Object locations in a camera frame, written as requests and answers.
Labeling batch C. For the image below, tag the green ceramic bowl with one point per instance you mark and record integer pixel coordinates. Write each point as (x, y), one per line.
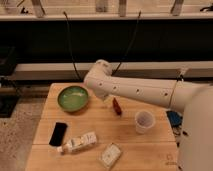
(73, 98)

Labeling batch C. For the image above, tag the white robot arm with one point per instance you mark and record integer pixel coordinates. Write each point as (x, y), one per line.
(194, 101)

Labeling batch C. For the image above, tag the white labelled bottle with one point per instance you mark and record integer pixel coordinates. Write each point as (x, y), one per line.
(78, 143)

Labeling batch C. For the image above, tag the white rectangular packet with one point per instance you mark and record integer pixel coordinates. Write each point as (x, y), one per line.
(110, 155)

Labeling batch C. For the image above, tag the black smartphone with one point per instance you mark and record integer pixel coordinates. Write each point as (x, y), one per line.
(58, 134)

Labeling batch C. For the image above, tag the blue connector plug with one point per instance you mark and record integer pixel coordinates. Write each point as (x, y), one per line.
(174, 119)

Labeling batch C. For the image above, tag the black box at left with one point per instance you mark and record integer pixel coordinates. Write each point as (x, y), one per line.
(8, 64)

